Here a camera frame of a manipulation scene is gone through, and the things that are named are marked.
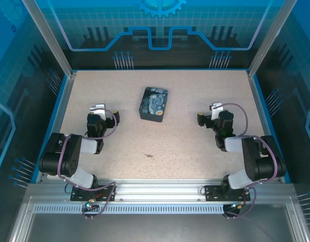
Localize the slotted grey cable duct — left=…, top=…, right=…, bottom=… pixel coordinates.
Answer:
left=33, top=204, right=225, bottom=215

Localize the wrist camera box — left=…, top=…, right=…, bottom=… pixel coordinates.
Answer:
left=209, top=102, right=225, bottom=120
left=89, top=103, right=107, bottom=119

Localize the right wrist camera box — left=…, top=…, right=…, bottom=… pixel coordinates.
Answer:
left=209, top=102, right=225, bottom=120

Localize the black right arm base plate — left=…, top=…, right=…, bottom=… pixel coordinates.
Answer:
left=204, top=185, right=251, bottom=202

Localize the aluminium frame post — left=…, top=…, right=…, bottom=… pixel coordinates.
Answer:
left=247, top=0, right=291, bottom=79
left=21, top=0, right=78, bottom=78

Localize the aluminium cross rail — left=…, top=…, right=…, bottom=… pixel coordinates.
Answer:
left=27, top=178, right=294, bottom=202

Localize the aluminium side rail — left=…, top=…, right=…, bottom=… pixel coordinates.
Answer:
left=247, top=72, right=284, bottom=184
left=35, top=72, right=77, bottom=184

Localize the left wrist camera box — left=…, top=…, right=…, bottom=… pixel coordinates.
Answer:
left=89, top=103, right=107, bottom=119

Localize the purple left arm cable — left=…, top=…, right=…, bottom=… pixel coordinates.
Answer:
left=58, top=107, right=118, bottom=220

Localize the small connector with LED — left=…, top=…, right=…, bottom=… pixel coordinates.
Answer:
left=84, top=200, right=99, bottom=212
left=224, top=203, right=246, bottom=212

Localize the grey metal panel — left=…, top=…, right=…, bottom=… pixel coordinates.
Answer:
left=7, top=196, right=310, bottom=242

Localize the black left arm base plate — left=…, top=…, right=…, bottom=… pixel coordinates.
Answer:
left=70, top=185, right=117, bottom=202

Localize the starry night print box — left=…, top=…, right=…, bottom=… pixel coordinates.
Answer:
left=138, top=87, right=169, bottom=124

